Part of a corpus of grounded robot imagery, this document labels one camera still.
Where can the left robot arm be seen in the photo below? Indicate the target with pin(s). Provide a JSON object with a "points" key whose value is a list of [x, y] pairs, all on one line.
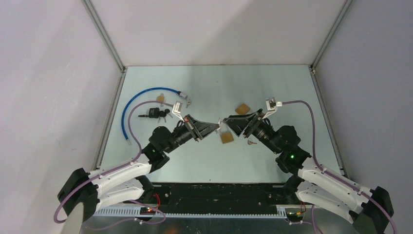
{"points": [[128, 181]]}

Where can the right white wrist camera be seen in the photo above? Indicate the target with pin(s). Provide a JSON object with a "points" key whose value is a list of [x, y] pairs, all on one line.
{"points": [[272, 107]]}

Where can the large brass padlock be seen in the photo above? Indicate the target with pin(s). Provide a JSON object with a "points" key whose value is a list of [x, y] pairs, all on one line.
{"points": [[242, 109]]}

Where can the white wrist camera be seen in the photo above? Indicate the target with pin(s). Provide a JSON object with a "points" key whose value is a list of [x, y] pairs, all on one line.
{"points": [[272, 107], [176, 110]]}

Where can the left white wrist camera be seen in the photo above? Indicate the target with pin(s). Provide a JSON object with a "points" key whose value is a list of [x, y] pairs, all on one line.
{"points": [[176, 110]]}

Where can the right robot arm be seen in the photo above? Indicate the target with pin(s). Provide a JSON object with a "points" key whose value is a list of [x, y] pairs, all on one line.
{"points": [[367, 210]]}

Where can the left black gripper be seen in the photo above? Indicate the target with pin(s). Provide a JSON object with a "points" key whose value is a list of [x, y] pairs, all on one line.
{"points": [[199, 129]]}

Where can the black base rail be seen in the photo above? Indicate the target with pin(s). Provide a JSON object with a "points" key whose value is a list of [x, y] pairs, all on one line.
{"points": [[220, 198]]}

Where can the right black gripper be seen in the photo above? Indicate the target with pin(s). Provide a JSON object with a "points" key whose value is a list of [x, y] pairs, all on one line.
{"points": [[246, 123]]}

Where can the black padlock with keys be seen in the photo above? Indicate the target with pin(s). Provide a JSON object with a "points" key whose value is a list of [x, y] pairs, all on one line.
{"points": [[157, 113]]}

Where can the small brass padlock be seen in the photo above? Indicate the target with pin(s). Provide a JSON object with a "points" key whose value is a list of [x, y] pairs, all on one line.
{"points": [[161, 98]]}

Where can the key on ring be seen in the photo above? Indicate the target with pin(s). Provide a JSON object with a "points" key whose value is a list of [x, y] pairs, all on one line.
{"points": [[250, 142]]}

